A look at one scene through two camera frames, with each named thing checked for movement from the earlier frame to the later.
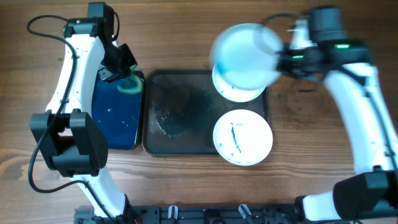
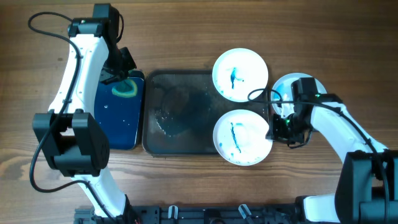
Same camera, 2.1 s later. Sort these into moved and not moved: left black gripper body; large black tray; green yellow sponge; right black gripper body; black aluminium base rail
Moved: right black gripper body; green yellow sponge
Not moved: black aluminium base rail; left black gripper body; large black tray
